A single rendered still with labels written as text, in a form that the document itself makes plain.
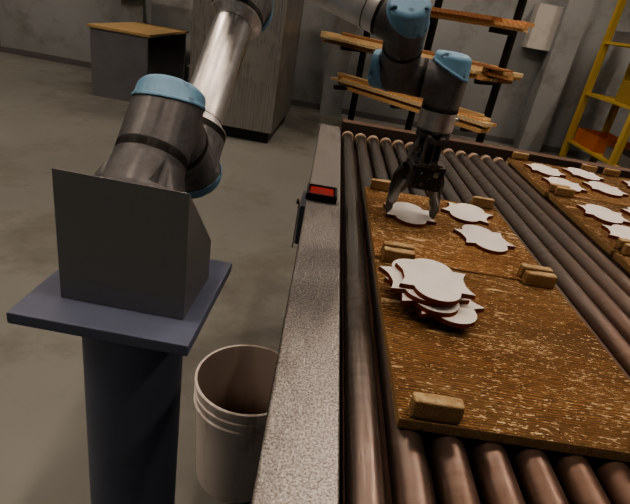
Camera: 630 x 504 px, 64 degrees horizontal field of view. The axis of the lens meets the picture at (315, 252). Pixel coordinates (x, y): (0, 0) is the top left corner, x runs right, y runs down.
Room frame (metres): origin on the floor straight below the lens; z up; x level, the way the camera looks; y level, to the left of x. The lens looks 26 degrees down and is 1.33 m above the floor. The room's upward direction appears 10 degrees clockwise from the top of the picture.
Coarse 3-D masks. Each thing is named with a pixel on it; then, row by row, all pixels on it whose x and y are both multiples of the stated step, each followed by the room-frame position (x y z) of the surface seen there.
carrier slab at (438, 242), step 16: (368, 192) 1.22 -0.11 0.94; (384, 192) 1.24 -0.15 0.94; (368, 208) 1.10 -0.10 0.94; (384, 208) 1.12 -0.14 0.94; (368, 224) 1.03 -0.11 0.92; (384, 224) 1.02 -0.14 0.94; (400, 224) 1.03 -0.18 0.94; (448, 224) 1.09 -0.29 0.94; (464, 224) 1.11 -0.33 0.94; (480, 224) 1.13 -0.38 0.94; (496, 224) 1.15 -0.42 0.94; (384, 240) 0.93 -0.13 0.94; (400, 240) 0.95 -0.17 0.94; (416, 240) 0.96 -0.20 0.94; (432, 240) 0.98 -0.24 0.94; (448, 240) 0.99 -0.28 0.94; (464, 240) 1.01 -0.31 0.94; (512, 240) 1.06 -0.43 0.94; (416, 256) 0.88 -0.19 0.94; (432, 256) 0.89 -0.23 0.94; (448, 256) 0.91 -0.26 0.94; (464, 256) 0.92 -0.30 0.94; (480, 256) 0.94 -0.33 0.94; (496, 256) 0.95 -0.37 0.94; (512, 256) 0.97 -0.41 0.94; (528, 256) 0.98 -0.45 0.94; (480, 272) 0.86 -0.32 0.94; (496, 272) 0.87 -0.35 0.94; (512, 272) 0.89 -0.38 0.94
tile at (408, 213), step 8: (392, 208) 1.11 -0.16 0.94; (400, 208) 1.12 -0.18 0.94; (408, 208) 1.13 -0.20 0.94; (416, 208) 1.14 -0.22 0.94; (392, 216) 1.06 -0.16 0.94; (400, 216) 1.06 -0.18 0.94; (408, 216) 1.07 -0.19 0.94; (416, 216) 1.08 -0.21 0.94; (424, 216) 1.09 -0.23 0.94; (408, 224) 1.03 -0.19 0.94; (416, 224) 1.03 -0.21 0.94; (424, 224) 1.05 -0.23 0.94; (432, 224) 1.07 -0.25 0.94
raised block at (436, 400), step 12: (420, 396) 0.45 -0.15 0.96; (432, 396) 0.45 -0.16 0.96; (444, 396) 0.45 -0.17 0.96; (408, 408) 0.45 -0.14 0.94; (420, 408) 0.44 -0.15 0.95; (432, 408) 0.44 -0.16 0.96; (444, 408) 0.44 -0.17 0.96; (456, 408) 0.44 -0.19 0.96; (432, 420) 0.44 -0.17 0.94; (444, 420) 0.44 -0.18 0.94; (456, 420) 0.44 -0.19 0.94
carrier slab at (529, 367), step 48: (384, 288) 0.73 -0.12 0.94; (480, 288) 0.79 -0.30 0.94; (528, 288) 0.83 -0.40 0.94; (384, 336) 0.61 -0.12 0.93; (432, 336) 0.61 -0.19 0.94; (480, 336) 0.64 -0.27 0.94; (528, 336) 0.66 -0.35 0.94; (576, 336) 0.69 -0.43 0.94; (432, 384) 0.51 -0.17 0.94; (480, 384) 0.52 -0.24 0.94; (528, 384) 0.54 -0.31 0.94; (576, 384) 0.56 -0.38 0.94; (624, 384) 0.58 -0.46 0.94; (432, 432) 0.44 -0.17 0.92; (480, 432) 0.44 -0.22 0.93; (528, 432) 0.45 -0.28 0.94; (576, 432) 0.47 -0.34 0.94; (624, 432) 0.48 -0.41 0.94
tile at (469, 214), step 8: (448, 208) 1.18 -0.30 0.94; (456, 208) 1.19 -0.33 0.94; (464, 208) 1.20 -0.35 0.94; (472, 208) 1.21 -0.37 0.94; (480, 208) 1.22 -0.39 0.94; (456, 216) 1.13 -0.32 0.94; (464, 216) 1.14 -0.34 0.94; (472, 216) 1.15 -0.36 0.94; (480, 216) 1.16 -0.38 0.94; (488, 216) 1.17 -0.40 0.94; (472, 224) 1.12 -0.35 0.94
